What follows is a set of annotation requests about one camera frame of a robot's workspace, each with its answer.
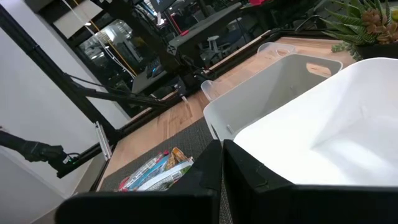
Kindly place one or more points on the grey plastic bin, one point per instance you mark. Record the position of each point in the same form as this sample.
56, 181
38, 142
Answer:
264, 93

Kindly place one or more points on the blue and red granola bar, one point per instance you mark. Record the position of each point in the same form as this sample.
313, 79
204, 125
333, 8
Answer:
136, 177

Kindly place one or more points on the white and green granola bar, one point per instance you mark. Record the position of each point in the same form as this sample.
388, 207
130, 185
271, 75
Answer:
168, 179

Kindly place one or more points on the grey woven placemat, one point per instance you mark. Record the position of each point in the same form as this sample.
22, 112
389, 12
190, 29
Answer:
186, 140

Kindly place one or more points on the orange granola bar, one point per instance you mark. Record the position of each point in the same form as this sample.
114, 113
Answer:
177, 157

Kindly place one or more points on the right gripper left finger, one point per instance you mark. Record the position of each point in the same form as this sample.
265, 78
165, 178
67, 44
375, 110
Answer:
140, 207

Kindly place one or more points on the white plastic bin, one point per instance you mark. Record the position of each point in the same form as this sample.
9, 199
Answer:
326, 124

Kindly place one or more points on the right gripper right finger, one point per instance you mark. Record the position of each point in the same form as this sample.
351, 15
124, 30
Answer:
311, 205

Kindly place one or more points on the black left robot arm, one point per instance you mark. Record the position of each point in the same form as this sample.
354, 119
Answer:
34, 151

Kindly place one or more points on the grey desk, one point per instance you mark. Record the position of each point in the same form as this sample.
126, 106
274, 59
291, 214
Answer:
202, 29

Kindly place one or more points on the silver metal bracket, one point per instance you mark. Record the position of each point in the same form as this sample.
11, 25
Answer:
103, 141

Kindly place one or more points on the black aluminium rig frame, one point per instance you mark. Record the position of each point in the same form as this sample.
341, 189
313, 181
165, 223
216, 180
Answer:
62, 81

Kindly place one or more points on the potted succulent plant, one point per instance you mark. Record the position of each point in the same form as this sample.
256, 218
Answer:
357, 25

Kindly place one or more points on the clear plastic bin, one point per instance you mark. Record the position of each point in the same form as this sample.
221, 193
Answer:
207, 90

